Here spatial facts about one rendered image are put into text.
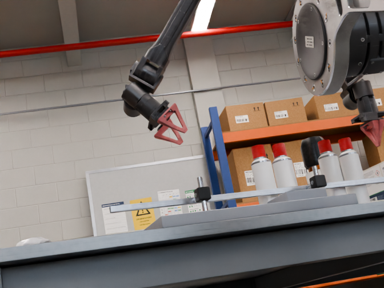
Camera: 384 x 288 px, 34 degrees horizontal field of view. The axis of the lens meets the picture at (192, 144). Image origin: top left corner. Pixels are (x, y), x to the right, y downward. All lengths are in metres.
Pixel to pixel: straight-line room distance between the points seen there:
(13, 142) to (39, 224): 0.87
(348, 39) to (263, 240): 0.37
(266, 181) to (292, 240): 0.48
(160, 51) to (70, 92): 4.79
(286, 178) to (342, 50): 0.57
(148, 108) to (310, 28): 0.65
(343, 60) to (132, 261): 0.48
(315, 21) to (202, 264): 0.47
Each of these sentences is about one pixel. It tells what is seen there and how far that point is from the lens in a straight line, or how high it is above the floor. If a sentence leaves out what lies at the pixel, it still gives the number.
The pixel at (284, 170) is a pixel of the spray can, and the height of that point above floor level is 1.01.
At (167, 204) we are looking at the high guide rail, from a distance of 1.43.
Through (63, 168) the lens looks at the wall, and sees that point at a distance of 6.24.
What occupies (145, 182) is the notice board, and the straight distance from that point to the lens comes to 6.06.
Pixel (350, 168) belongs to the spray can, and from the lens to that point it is 1.69.
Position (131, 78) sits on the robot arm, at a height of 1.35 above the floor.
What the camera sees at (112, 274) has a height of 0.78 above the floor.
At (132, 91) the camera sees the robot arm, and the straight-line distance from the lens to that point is 1.70.
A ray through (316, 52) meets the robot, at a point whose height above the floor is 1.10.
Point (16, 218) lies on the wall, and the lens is 6.17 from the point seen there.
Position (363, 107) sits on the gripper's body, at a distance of 1.96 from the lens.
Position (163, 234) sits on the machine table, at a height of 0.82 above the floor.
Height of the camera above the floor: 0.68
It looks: 16 degrees up
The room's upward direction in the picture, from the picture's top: 11 degrees counter-clockwise
